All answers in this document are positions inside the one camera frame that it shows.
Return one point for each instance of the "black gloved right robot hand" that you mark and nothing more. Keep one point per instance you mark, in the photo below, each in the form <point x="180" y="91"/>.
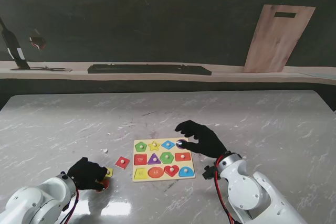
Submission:
<point x="208" y="144"/>

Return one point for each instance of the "green hexagon puzzle piece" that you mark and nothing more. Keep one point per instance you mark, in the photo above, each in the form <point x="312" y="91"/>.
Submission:
<point x="163" y="159"/>

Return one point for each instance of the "orange rectangle puzzle piece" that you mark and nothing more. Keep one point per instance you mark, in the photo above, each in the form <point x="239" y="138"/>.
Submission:
<point x="178" y="159"/>

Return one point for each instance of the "small white scrap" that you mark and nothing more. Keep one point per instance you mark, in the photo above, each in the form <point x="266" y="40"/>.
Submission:
<point x="105" y="151"/>

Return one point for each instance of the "yellow wooden shape puzzle board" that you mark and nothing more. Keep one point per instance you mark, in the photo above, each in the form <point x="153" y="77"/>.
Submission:
<point x="155" y="179"/>

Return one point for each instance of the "blue diamond puzzle piece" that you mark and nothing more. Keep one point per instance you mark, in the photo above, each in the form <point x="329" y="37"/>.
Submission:
<point x="165" y="145"/>

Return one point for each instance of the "red square puzzle piece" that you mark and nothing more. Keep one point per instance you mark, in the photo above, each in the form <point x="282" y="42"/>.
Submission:
<point x="121" y="163"/>

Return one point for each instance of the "red heart puzzle piece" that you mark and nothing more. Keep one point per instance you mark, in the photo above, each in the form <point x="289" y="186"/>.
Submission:
<point x="168" y="172"/>

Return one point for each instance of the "blue semicircle puzzle piece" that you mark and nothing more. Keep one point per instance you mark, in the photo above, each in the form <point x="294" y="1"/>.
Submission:
<point x="183" y="174"/>

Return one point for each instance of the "dark wine bottle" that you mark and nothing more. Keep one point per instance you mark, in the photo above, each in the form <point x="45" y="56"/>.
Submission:
<point x="14" y="45"/>

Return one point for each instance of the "flat tray under bottle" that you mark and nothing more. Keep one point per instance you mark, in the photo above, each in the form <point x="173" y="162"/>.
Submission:
<point x="52" y="69"/>

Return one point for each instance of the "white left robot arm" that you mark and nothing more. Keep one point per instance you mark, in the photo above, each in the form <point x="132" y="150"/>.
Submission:
<point x="34" y="200"/>

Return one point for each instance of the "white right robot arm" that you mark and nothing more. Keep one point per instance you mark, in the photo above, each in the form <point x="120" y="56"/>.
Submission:
<point x="249" y="195"/>

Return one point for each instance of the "light wooden shelf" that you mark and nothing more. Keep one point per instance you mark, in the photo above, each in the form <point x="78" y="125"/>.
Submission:
<point x="236" y="75"/>

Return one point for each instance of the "green pentagon puzzle piece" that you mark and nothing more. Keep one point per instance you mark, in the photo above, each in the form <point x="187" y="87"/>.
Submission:
<point x="138" y="148"/>

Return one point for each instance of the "purple triangle puzzle piece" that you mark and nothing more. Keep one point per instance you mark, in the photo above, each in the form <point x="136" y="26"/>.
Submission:
<point x="152" y="161"/>

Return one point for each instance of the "purple circle puzzle piece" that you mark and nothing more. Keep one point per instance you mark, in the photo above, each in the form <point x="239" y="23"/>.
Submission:
<point x="177" y="142"/>

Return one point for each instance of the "yellow star puzzle piece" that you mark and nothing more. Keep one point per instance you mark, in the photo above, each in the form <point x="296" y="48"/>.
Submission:
<point x="152" y="147"/>

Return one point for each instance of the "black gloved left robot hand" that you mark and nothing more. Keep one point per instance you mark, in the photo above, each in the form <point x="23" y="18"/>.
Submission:
<point x="85" y="174"/>

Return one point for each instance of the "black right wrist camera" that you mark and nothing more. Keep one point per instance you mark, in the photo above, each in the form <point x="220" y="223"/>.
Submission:
<point x="209" y="172"/>

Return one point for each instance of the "yellow trapezoid puzzle piece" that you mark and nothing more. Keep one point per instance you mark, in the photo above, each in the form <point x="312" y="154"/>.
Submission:
<point x="110" y="172"/>

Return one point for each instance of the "orange oval puzzle piece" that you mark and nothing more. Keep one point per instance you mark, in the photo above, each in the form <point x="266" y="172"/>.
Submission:
<point x="106" y="183"/>

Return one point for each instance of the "red wine glass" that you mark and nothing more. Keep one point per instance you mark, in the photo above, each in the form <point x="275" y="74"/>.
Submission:
<point x="38" y="42"/>

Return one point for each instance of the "wooden cutting board with slot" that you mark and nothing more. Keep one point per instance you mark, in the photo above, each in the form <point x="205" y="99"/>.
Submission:
<point x="278" y="40"/>

